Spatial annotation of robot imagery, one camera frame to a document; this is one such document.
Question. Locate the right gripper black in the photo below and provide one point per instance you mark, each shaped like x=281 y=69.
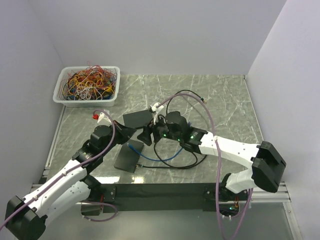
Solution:
x=146 y=137

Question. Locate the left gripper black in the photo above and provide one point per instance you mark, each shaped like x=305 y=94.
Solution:
x=126 y=132

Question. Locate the black network switch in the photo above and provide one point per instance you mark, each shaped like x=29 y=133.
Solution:
x=128 y=156
x=138 y=119

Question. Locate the black ethernet cable long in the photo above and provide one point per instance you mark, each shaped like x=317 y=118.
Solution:
x=164 y=161

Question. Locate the black ethernet cable short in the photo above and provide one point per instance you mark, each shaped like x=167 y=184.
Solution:
x=184 y=158

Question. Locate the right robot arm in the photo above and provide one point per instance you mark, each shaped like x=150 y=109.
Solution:
x=264 y=164

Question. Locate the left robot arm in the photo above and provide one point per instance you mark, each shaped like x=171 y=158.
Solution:
x=27 y=217

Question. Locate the white plastic basket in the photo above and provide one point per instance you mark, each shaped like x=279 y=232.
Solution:
x=87 y=86

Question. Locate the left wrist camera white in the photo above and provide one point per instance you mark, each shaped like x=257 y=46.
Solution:
x=101 y=117

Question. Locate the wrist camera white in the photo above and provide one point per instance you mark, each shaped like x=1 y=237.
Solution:
x=101 y=117
x=155 y=109

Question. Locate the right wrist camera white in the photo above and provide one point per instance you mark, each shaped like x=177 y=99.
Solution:
x=155 y=109

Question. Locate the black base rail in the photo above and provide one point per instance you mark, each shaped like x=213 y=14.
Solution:
x=161 y=196

